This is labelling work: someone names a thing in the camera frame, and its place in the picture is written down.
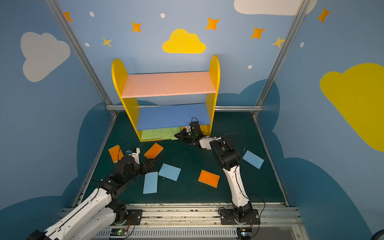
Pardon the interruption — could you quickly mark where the green sponge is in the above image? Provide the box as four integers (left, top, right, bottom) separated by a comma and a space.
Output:
151, 129, 163, 140
161, 128, 174, 140
141, 130, 152, 141
171, 128, 181, 140

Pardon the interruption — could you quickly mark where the blue sponge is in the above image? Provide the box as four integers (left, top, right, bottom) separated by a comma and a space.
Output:
159, 164, 181, 182
242, 150, 264, 170
143, 172, 158, 195

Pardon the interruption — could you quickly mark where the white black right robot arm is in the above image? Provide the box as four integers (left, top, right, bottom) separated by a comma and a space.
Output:
174, 118, 253, 223

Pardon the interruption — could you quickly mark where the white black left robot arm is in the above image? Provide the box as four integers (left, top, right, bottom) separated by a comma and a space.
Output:
27, 155, 157, 240

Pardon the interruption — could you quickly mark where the yellow wooden shelf unit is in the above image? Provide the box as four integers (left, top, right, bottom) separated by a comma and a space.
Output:
111, 55, 221, 142

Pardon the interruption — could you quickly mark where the orange sponge left of centre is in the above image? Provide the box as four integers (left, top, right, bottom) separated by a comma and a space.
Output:
144, 143, 164, 159

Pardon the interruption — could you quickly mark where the orange sponge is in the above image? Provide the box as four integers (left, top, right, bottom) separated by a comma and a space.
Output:
198, 170, 220, 188
144, 143, 164, 159
109, 145, 124, 164

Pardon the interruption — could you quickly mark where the orange sponge far left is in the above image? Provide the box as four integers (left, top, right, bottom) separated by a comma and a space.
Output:
109, 145, 124, 164

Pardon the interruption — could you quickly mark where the orange sponge front centre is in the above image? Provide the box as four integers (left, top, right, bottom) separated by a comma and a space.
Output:
198, 170, 220, 188

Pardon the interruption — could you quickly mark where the left green circuit board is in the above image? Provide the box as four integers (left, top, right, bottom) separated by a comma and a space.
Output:
110, 229, 129, 239

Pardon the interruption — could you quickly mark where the green circuit board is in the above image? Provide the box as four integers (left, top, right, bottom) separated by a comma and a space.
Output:
237, 228, 253, 240
110, 229, 129, 239

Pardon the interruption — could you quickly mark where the right green circuit board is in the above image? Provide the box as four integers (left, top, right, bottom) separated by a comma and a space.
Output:
237, 228, 253, 240

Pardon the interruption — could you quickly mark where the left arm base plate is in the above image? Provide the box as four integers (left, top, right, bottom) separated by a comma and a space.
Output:
115, 209, 143, 226

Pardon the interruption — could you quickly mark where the aluminium frame crossbar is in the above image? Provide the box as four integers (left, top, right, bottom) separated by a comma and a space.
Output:
106, 104, 264, 112

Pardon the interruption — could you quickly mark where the aluminium frame post left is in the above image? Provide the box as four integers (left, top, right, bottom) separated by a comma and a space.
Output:
45, 0, 112, 107

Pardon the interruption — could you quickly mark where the aluminium frame post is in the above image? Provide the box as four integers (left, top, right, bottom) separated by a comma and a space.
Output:
253, 0, 311, 121
45, 0, 112, 107

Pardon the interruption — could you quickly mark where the aluminium frame post right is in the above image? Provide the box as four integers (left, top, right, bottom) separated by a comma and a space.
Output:
253, 0, 311, 121

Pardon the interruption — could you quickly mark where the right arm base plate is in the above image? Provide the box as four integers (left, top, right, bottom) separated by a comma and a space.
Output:
218, 208, 261, 225

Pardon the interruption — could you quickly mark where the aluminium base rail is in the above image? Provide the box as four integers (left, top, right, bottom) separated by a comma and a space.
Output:
93, 203, 309, 240

